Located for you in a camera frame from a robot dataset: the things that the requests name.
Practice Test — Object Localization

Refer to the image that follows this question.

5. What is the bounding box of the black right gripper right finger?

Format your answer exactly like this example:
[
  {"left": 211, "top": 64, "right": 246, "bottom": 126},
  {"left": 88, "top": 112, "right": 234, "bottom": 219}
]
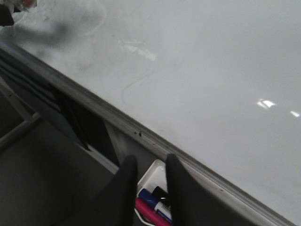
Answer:
[{"left": 166, "top": 154, "right": 249, "bottom": 226}]

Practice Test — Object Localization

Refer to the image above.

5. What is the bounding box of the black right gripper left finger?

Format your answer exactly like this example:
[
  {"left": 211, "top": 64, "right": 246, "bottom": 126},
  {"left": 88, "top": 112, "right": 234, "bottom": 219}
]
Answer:
[{"left": 70, "top": 155, "right": 138, "bottom": 226}]

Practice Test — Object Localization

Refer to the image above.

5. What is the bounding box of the pink marker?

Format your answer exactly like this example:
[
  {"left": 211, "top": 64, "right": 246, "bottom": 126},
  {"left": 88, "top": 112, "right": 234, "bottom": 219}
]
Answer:
[{"left": 135, "top": 198, "right": 172, "bottom": 226}]

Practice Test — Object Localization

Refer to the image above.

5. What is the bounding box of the blue capped marker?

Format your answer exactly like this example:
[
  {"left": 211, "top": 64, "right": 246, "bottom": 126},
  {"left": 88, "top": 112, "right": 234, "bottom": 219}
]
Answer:
[{"left": 137, "top": 188, "right": 173, "bottom": 224}]

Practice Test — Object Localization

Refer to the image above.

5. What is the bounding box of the black capped marker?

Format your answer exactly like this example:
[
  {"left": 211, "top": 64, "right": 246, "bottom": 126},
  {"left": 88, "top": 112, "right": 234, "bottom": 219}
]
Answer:
[{"left": 151, "top": 186, "right": 171, "bottom": 206}]

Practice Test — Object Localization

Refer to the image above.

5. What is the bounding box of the white marker tray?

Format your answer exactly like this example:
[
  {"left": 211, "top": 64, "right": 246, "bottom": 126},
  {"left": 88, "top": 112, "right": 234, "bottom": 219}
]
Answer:
[{"left": 135, "top": 160, "right": 168, "bottom": 226}]

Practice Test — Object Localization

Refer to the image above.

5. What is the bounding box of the white whiteboard with metal frame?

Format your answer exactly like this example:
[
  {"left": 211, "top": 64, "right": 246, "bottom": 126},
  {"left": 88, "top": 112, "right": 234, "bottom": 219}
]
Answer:
[{"left": 0, "top": 0, "right": 301, "bottom": 226}]

